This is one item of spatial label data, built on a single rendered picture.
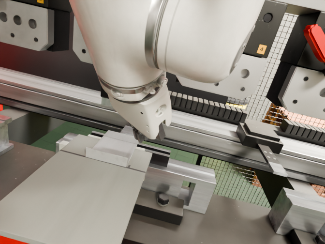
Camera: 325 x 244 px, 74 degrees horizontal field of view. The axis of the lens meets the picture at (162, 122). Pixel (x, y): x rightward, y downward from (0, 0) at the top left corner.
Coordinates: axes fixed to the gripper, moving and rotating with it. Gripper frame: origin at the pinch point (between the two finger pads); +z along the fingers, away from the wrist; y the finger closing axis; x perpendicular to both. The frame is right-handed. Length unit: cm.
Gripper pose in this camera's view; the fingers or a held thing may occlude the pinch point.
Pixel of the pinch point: (142, 131)
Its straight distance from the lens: 41.4
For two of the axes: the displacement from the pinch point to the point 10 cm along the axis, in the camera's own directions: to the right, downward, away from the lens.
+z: -0.1, 4.9, 8.7
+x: -6.6, 6.5, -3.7
